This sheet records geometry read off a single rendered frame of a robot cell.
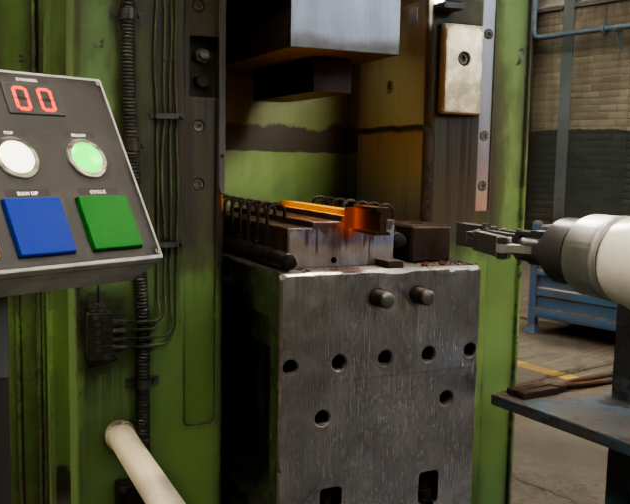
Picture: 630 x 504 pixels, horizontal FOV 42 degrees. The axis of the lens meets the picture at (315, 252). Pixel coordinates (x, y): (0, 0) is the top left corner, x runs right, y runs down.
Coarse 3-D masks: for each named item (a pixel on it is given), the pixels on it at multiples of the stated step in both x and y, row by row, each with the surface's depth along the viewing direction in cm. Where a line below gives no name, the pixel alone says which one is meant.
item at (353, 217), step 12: (288, 204) 161; (300, 204) 155; (312, 204) 154; (348, 216) 136; (360, 216) 135; (372, 216) 131; (384, 216) 130; (360, 228) 135; (372, 228) 132; (384, 228) 130
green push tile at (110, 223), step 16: (80, 208) 103; (96, 208) 104; (112, 208) 106; (128, 208) 108; (96, 224) 103; (112, 224) 105; (128, 224) 107; (96, 240) 102; (112, 240) 104; (128, 240) 105
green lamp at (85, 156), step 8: (80, 144) 107; (88, 144) 108; (72, 152) 106; (80, 152) 107; (88, 152) 108; (96, 152) 109; (80, 160) 106; (88, 160) 107; (96, 160) 108; (88, 168) 107; (96, 168) 108
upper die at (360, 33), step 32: (288, 0) 130; (320, 0) 131; (352, 0) 133; (384, 0) 136; (256, 32) 143; (288, 32) 130; (320, 32) 132; (352, 32) 134; (384, 32) 136; (256, 64) 156; (352, 64) 153
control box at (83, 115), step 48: (0, 96) 102; (48, 96) 107; (96, 96) 114; (0, 144) 99; (48, 144) 104; (96, 144) 110; (0, 192) 96; (48, 192) 101; (96, 192) 106; (0, 240) 94; (144, 240) 108; (0, 288) 96; (48, 288) 103
